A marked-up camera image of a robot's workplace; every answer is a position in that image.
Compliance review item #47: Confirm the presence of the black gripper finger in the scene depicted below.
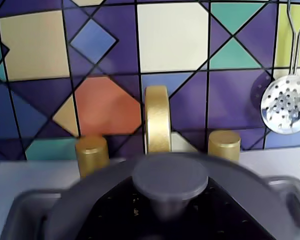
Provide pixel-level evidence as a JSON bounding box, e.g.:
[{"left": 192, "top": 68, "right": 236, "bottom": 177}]
[
  {"left": 182, "top": 178, "right": 278, "bottom": 240},
  {"left": 76, "top": 176, "right": 163, "bottom": 240}
]

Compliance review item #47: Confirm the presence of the grey lid with round knob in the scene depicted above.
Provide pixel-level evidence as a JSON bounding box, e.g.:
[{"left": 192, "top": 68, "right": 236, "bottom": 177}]
[{"left": 46, "top": 151, "right": 300, "bottom": 240}]

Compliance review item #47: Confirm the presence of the gold cylindrical tap knob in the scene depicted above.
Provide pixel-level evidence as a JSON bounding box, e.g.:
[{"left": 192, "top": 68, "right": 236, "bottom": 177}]
[
  {"left": 74, "top": 136, "right": 110, "bottom": 179},
  {"left": 207, "top": 129, "right": 242, "bottom": 162}
]

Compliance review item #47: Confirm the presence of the gold toy faucet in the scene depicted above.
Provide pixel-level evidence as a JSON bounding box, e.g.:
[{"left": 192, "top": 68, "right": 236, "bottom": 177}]
[{"left": 142, "top": 85, "right": 173, "bottom": 155}]

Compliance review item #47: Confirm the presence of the silver slotted skimmer spoon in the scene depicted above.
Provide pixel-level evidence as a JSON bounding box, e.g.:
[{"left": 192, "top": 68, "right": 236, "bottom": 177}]
[{"left": 260, "top": 0, "right": 300, "bottom": 136}]

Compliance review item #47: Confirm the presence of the colourful tiled backsplash panel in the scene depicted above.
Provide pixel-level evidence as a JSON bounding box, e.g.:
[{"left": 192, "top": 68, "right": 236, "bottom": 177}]
[{"left": 0, "top": 0, "right": 300, "bottom": 163}]

